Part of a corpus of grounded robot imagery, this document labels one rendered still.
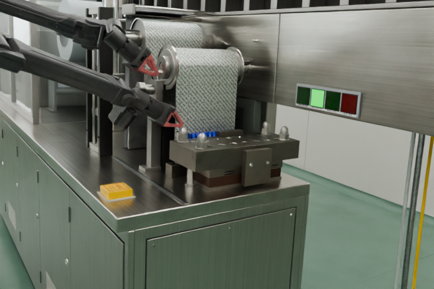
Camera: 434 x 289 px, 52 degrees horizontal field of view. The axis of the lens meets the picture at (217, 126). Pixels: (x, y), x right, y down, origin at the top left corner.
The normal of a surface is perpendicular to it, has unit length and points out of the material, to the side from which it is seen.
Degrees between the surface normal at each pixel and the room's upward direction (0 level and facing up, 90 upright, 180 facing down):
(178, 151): 90
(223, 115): 90
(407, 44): 90
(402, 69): 90
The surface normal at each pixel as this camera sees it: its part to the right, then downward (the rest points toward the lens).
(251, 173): 0.55, 0.18
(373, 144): -0.84, 0.06
